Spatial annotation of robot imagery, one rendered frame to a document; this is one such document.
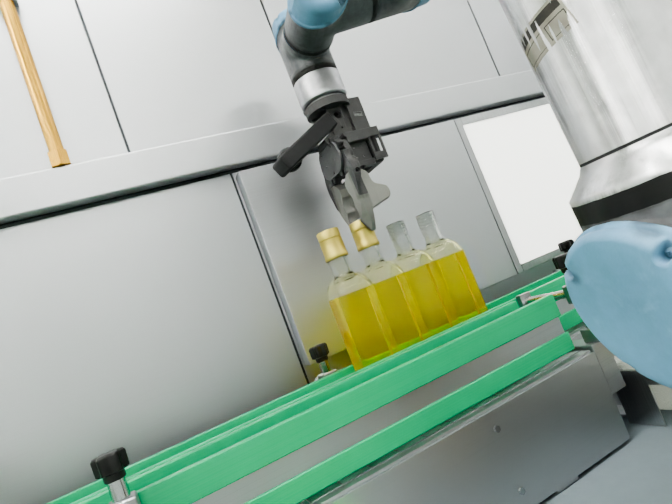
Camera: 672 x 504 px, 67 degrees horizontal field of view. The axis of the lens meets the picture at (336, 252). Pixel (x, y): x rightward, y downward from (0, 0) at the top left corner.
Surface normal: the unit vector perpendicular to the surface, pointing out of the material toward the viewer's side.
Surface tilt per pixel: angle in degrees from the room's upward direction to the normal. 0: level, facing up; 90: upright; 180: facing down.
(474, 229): 90
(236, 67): 90
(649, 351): 102
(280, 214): 90
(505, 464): 90
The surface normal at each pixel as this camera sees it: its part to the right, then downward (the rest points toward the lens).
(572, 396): 0.36, -0.22
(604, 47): -0.52, 0.19
